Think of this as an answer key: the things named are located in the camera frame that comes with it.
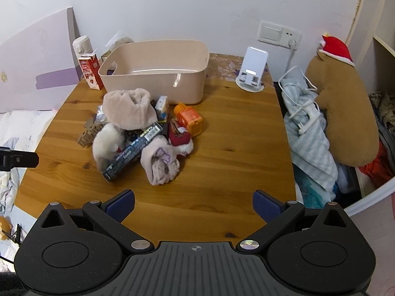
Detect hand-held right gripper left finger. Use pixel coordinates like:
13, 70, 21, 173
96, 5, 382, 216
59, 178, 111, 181
37, 189, 154, 251

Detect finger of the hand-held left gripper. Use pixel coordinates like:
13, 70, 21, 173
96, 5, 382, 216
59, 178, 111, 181
0, 148, 40, 171

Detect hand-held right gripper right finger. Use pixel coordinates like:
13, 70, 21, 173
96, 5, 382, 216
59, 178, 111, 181
236, 189, 355, 252

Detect brown leopard scrunchie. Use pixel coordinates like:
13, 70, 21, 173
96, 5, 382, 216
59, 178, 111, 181
123, 126, 149, 141

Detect blue white packet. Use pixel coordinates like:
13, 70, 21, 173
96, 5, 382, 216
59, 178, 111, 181
94, 105, 108, 124

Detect beige fluffy sock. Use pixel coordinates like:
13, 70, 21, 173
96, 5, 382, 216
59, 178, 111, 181
102, 88, 158, 130

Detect blue cartoon box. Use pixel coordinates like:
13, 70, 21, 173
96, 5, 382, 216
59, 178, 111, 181
154, 95, 170, 121

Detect pink plastic storage bin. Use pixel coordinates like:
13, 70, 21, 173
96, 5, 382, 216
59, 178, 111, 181
98, 39, 210, 105

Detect wooden desktop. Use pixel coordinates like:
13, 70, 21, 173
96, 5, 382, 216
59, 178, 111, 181
12, 52, 298, 247

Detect printed white bed sheet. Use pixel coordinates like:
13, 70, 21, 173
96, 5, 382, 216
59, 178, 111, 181
0, 109, 59, 216

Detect teal patterned cloth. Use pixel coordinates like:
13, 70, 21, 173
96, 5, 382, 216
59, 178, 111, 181
295, 166, 335, 207

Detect white fluffy sock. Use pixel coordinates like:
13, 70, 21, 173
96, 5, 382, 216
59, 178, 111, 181
93, 123, 125, 173

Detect light blue striped cloth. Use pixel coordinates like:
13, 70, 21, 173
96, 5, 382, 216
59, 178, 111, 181
279, 68, 338, 192

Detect brown hair claw clip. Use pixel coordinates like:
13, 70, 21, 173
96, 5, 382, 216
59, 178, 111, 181
77, 119, 105, 148

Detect black clip stand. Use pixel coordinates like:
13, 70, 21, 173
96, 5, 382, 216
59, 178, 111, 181
8, 223, 25, 244

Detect red and white sock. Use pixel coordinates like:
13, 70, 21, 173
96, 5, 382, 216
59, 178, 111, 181
168, 119, 194, 158

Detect white clothes hanger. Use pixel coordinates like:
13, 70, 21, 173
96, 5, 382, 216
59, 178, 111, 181
278, 66, 321, 134

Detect white clothes bin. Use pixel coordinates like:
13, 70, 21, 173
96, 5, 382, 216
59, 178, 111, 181
339, 166, 395, 222

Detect orange box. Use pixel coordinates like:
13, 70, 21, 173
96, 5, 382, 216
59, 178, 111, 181
173, 103, 203, 136

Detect red milk carton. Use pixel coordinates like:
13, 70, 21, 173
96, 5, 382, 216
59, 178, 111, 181
78, 52, 105, 91

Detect orange red cloth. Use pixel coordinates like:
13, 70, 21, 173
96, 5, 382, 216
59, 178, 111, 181
359, 157, 394, 185

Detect brown capybara plush toy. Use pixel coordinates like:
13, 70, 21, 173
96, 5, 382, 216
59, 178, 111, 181
304, 49, 380, 165

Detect white thermos bottle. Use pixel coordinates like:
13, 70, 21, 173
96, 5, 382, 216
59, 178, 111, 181
72, 35, 95, 59

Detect white phone stand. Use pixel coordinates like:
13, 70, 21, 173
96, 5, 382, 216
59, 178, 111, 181
235, 46, 269, 92

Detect dark folded clothes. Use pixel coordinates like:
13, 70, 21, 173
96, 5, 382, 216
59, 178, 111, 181
369, 91, 395, 161

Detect white crumpled plastic bag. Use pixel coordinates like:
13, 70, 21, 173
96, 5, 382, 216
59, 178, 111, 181
100, 32, 135, 62

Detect red santa hat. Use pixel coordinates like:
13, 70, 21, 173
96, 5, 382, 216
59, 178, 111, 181
318, 34, 355, 67

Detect beige wooden shelf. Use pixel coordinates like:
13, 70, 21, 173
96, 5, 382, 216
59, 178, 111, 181
355, 0, 395, 94

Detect white power plug cable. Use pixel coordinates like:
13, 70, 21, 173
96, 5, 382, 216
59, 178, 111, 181
285, 37, 297, 72

